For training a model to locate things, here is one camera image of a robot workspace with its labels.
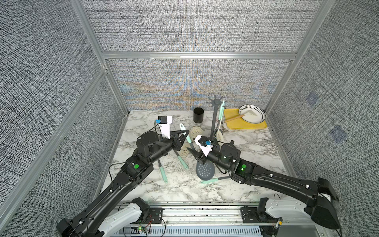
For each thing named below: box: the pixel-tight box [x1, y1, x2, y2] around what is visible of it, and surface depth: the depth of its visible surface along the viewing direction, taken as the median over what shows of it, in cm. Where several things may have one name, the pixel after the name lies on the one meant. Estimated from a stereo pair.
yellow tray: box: [224, 108, 267, 130], surface depth 112 cm
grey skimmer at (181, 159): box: [173, 148, 189, 170], surface depth 94 cm
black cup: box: [193, 107, 205, 124], surface depth 113 cm
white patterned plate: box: [238, 104, 266, 124], surface depth 119 cm
